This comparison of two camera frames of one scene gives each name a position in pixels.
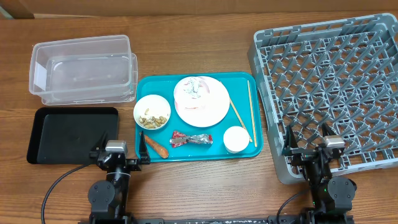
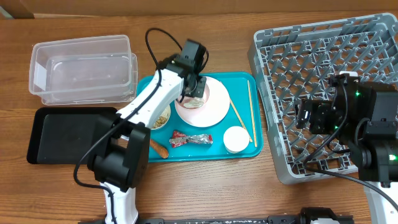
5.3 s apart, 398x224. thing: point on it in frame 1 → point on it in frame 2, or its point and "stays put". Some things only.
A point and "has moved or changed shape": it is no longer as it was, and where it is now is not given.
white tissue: x=193 y=88 has moved or changed shape
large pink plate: x=213 y=112 stays put
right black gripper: x=303 y=155 → x=318 y=114
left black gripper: x=143 y=157 → x=201 y=88
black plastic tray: x=67 y=135 stays put
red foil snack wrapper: x=178 y=139 stays put
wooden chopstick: x=240 y=119 stays put
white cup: x=236 y=139 stays put
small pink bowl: x=191 y=93 stays put
